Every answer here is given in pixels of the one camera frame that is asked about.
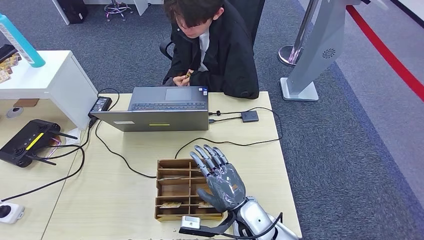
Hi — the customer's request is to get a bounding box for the chrome stool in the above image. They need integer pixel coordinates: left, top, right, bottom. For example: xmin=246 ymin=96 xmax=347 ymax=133
xmin=103 ymin=0 xmax=134 ymax=23

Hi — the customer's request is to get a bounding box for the dark grey USB hub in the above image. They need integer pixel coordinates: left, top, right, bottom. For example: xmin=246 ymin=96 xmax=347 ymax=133
xmin=240 ymin=110 xmax=260 ymax=124

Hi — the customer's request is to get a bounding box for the grey kiosk stand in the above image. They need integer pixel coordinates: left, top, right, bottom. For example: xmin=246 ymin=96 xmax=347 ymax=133
xmin=279 ymin=0 xmax=389 ymax=102

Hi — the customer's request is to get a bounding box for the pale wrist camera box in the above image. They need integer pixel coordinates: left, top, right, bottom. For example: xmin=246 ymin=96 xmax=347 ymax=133
xmin=178 ymin=211 xmax=238 ymax=238

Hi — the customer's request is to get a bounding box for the black power adapter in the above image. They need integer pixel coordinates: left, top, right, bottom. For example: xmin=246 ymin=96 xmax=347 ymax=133
xmin=87 ymin=96 xmax=114 ymax=119

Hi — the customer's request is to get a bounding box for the black hub cable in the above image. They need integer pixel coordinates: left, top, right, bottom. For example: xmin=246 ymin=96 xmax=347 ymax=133
xmin=208 ymin=115 xmax=243 ymax=124

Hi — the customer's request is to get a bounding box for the brown cardboard piece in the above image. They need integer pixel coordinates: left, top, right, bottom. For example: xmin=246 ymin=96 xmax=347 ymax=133
xmin=13 ymin=98 xmax=40 ymax=108

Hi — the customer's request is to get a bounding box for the black adapter mains cord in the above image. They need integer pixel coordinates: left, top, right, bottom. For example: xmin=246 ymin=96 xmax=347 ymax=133
xmin=43 ymin=116 xmax=99 ymax=161

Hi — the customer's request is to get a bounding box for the chrome stanchion post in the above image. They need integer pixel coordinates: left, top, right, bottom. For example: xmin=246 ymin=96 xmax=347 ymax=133
xmin=278 ymin=0 xmax=321 ymax=68

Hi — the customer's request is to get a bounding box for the flat black device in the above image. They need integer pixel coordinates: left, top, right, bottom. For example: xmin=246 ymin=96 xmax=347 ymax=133
xmin=0 ymin=43 xmax=18 ymax=63

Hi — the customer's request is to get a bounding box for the white desk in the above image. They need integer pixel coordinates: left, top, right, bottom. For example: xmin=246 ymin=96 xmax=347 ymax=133
xmin=51 ymin=0 xmax=165 ymax=26

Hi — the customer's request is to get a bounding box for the black router with antennas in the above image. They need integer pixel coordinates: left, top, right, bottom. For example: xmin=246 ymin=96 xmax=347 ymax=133
xmin=0 ymin=119 xmax=79 ymax=169

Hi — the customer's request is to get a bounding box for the teal bottle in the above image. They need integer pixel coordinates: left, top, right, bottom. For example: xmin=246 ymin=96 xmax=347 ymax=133
xmin=0 ymin=13 xmax=46 ymax=69

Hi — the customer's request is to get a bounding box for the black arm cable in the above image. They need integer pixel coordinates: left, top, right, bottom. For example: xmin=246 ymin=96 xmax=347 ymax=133
xmin=211 ymin=211 xmax=284 ymax=240

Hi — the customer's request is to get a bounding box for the black router cable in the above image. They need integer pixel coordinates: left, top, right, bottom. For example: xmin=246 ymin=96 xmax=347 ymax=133
xmin=0 ymin=144 xmax=86 ymax=203

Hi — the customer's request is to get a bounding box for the black computer tower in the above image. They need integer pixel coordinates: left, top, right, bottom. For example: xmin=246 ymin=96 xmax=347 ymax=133
xmin=56 ymin=0 xmax=90 ymax=25

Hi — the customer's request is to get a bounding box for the grey cable grommet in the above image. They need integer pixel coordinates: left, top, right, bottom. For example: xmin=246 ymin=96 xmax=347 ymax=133
xmin=5 ymin=106 xmax=24 ymax=119

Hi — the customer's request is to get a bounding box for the white desk shelf riser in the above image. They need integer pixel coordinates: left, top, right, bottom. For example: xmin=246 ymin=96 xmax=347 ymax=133
xmin=0 ymin=49 xmax=99 ymax=131

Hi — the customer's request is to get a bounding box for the black laptop charging cable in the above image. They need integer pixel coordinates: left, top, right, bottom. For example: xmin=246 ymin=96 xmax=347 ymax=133
xmin=94 ymin=87 xmax=284 ymax=180

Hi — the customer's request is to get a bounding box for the white paper slip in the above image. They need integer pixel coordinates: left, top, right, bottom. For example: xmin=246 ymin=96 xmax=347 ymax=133
xmin=64 ymin=127 xmax=82 ymax=146

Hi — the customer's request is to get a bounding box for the person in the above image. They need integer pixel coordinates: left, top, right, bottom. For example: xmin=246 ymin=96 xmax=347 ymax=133
xmin=162 ymin=0 xmax=260 ymax=100

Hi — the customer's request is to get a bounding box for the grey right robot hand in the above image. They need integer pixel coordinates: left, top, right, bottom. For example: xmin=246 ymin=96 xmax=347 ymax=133
xmin=189 ymin=144 xmax=248 ymax=214

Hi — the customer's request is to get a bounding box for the thin pink cable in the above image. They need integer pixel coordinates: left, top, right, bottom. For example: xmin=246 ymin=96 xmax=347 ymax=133
xmin=45 ymin=137 xmax=62 ymax=159

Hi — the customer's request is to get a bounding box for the white power socket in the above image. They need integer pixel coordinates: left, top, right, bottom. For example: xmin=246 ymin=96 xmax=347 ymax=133
xmin=0 ymin=202 xmax=26 ymax=225

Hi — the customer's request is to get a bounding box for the grey laptop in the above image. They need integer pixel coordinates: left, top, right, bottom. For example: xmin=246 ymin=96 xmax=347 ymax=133
xmin=90 ymin=86 xmax=210 ymax=133

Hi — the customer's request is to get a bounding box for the wooden card organizer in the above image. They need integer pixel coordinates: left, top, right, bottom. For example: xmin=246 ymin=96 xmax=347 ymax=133
xmin=154 ymin=158 xmax=224 ymax=222

